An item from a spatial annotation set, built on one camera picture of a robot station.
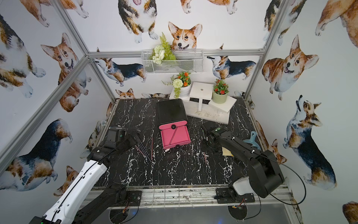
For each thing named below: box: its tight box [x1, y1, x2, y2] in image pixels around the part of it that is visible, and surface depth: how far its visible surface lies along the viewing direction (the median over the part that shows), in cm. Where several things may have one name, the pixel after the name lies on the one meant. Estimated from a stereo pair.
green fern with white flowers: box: [149, 31, 177, 65], surface depth 82 cm
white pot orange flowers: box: [161, 70, 192, 100], surface depth 91 cm
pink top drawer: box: [158, 120, 188, 130], surface depth 87 cm
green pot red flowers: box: [212, 78, 230, 104], surface depth 92 cm
